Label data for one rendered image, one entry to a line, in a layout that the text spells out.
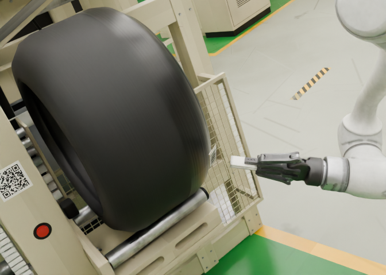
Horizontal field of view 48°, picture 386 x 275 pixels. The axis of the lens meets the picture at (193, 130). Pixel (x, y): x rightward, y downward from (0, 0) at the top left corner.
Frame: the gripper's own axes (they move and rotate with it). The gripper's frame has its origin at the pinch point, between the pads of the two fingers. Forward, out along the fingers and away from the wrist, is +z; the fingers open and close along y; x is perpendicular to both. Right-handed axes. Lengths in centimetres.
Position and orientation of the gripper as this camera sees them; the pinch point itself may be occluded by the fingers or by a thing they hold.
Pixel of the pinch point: (243, 163)
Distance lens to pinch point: 114.4
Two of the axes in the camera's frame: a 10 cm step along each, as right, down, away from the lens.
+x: 1.4, -7.8, 6.1
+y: -0.1, 6.2, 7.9
